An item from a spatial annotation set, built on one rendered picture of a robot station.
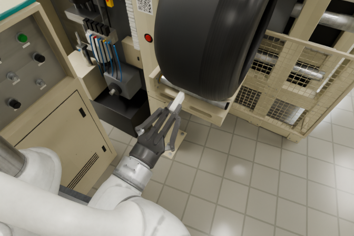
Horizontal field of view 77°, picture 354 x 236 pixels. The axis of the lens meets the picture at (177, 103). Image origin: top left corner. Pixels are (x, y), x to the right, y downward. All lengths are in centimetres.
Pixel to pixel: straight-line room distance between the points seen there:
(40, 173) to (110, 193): 33
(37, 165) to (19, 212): 42
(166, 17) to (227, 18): 18
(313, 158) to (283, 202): 47
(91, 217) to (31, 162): 45
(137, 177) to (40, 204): 24
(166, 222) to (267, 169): 154
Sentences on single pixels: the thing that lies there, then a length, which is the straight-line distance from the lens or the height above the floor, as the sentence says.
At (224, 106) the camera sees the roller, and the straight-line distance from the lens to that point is 97.
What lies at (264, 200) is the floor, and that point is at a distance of 183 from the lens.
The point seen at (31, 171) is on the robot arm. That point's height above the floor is 103.
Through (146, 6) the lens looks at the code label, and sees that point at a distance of 96.
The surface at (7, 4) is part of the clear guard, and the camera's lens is 95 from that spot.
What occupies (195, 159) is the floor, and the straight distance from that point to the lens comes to 183.
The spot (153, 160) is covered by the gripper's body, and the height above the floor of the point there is 113.
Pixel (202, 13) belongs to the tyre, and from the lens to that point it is 65.
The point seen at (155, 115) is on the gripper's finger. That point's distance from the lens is 64.
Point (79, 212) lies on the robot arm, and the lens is 40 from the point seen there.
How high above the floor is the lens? 168
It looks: 53 degrees down
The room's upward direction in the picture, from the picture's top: straight up
